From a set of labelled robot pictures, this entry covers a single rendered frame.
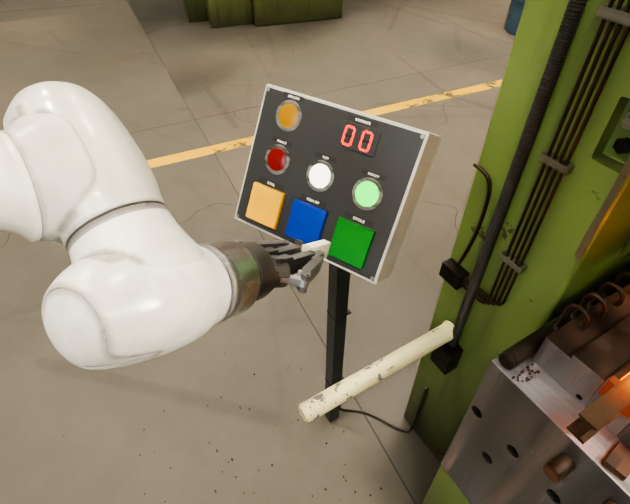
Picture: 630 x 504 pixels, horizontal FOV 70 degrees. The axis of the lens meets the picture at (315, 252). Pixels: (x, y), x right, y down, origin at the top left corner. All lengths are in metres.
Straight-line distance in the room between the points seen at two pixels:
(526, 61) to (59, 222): 0.71
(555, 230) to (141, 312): 0.71
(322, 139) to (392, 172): 0.15
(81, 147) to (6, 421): 1.68
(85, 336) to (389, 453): 1.42
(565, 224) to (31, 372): 1.91
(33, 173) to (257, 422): 1.42
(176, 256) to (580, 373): 0.62
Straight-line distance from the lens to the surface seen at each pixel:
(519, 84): 0.87
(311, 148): 0.86
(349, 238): 0.82
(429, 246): 2.36
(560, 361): 0.82
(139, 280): 0.40
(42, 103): 0.50
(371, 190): 0.81
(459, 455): 1.11
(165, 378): 1.91
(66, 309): 0.40
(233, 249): 0.51
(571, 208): 0.86
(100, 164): 0.46
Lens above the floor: 1.57
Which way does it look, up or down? 44 degrees down
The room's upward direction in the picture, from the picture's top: straight up
